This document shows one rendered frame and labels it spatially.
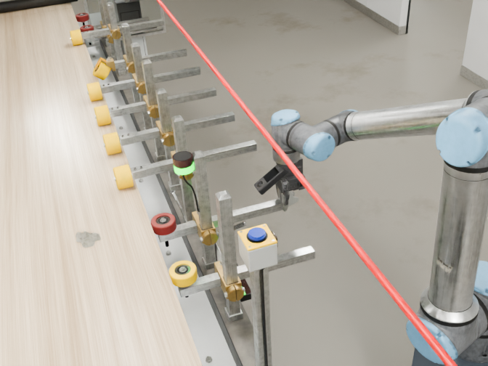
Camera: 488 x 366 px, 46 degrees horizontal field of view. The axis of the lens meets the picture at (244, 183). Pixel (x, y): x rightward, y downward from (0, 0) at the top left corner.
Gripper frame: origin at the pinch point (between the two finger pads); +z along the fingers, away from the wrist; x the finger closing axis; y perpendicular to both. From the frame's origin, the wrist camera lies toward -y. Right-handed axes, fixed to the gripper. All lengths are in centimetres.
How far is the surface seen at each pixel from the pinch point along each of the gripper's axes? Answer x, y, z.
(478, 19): 200, 241, 37
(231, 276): -30.9, -28.6, -6.1
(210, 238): -8.6, -28.7, -3.0
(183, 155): -4.3, -32.5, -33.2
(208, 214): -5.9, -27.8, -10.6
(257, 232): -55, -28, -41
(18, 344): -35, -88, -9
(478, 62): 190, 240, 68
